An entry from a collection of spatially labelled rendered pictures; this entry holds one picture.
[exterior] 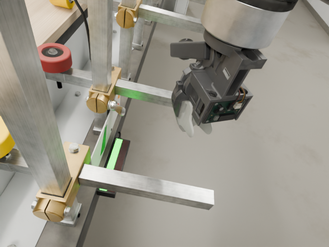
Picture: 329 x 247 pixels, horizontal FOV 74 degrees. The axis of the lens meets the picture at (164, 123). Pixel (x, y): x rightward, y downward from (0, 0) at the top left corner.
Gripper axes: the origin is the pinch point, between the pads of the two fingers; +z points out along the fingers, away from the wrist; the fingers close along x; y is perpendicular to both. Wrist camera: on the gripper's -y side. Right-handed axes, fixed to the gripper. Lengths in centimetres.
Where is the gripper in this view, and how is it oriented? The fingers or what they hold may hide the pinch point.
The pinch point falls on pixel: (184, 123)
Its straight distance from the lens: 43.3
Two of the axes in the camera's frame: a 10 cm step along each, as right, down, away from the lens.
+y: 3.2, 7.6, -5.7
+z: -2.0, 6.4, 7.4
